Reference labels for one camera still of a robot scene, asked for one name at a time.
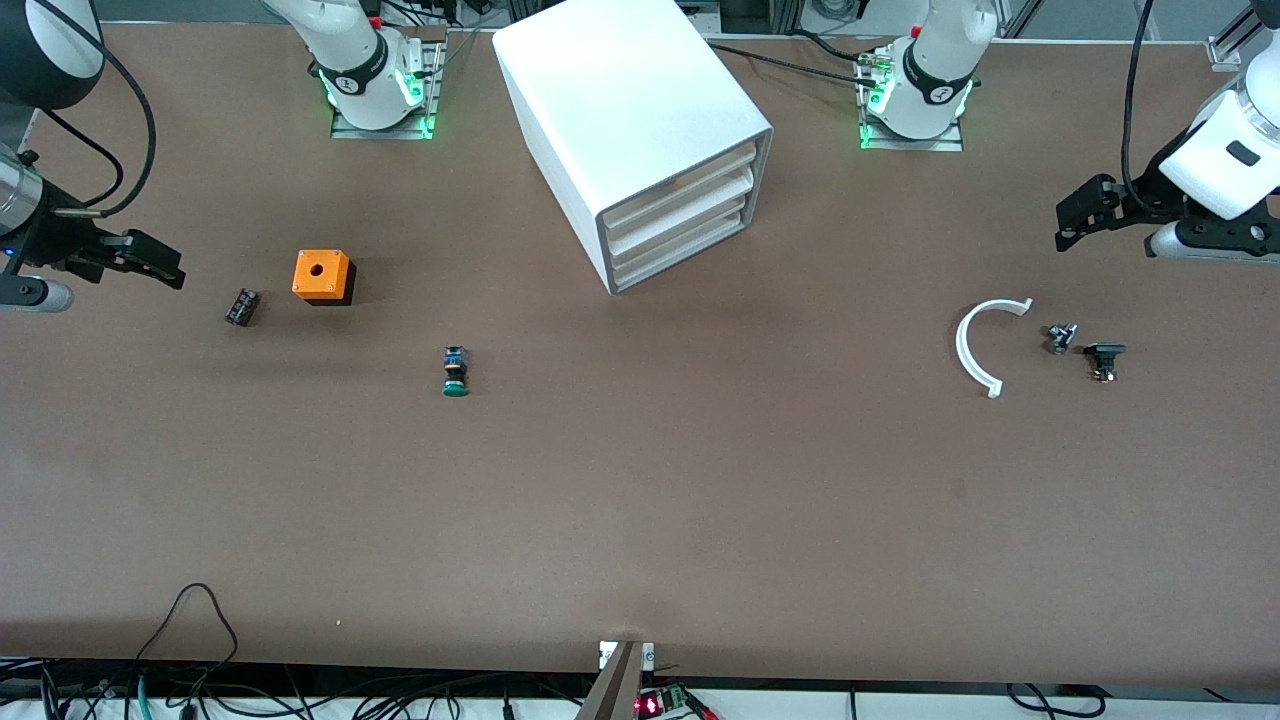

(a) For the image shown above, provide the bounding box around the black looped cable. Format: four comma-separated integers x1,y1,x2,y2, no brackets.
133,583,241,720

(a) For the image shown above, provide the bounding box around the black cable at table edge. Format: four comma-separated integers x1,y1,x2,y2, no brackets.
1005,683,1111,719

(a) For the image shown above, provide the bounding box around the black switch part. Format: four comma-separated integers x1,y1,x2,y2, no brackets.
1084,342,1128,385

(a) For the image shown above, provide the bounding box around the white plastic drawer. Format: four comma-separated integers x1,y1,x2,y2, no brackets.
607,170,753,256
602,143,758,229
612,205,746,284

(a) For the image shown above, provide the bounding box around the circuit board with red light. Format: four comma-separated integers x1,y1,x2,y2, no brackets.
634,684,716,720

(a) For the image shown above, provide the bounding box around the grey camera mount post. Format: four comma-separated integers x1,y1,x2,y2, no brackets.
575,640,657,720

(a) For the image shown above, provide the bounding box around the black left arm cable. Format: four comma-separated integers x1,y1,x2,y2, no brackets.
1120,0,1161,196

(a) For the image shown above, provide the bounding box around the orange button box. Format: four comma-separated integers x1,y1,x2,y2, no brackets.
292,249,358,307

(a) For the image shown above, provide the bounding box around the white curved plastic arc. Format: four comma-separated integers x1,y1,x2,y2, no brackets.
955,297,1035,400

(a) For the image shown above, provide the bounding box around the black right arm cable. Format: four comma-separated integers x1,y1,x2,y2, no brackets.
35,15,159,219

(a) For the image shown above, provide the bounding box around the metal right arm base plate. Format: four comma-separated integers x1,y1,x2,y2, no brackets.
330,40,446,141

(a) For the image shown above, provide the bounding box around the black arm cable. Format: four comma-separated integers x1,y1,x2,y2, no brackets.
1120,0,1161,196
35,15,159,219

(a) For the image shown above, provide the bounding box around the white drawer cabinet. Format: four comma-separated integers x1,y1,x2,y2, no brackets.
492,0,774,296

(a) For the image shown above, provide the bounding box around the black cable behind cabinet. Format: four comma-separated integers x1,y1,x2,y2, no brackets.
700,28,886,83

